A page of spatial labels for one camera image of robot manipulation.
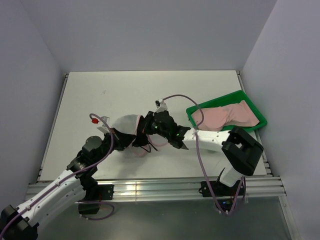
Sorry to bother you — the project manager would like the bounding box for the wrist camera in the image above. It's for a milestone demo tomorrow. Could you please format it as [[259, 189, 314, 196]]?
[[155, 98, 168, 113], [96, 116, 110, 134]]

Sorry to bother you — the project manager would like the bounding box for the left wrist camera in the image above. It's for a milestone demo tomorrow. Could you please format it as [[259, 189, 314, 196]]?
[[96, 116, 110, 134]]

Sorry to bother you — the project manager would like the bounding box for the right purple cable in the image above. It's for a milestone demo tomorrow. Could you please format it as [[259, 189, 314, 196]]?
[[162, 93, 247, 216]]

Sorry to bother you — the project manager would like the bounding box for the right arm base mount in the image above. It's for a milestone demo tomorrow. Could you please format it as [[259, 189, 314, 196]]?
[[196, 179, 238, 211]]

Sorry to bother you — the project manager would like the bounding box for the green plastic tray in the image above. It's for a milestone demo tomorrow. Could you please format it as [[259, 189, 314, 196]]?
[[199, 90, 268, 132]]

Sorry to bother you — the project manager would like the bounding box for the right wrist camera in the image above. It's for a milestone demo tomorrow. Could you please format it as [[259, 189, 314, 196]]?
[[155, 98, 168, 113]]

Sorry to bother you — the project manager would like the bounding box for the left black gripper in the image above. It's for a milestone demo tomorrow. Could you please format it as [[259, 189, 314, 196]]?
[[93, 127, 136, 165]]

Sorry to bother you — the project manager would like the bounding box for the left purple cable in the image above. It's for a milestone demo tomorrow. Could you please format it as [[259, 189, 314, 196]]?
[[0, 113, 116, 240]]

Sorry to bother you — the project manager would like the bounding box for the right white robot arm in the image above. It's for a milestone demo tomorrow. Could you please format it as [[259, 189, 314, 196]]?
[[137, 110, 264, 195]]

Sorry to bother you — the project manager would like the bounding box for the purple cable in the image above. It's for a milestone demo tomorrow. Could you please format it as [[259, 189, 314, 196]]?
[[0, 113, 116, 240], [162, 93, 247, 216]]

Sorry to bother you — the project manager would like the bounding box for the black bra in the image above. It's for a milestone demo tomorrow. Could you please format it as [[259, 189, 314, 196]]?
[[114, 130, 158, 153]]

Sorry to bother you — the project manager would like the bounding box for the white mesh laundry bag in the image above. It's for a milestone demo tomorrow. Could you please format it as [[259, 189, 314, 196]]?
[[112, 114, 168, 158]]

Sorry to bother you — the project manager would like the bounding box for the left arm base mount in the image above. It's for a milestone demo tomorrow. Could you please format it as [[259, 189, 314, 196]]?
[[78, 184, 114, 216]]

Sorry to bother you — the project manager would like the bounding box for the pink bra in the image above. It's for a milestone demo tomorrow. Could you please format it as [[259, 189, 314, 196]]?
[[198, 100, 260, 132]]

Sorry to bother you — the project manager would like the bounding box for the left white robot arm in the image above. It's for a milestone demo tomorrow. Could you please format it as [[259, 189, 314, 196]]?
[[0, 128, 136, 240]]

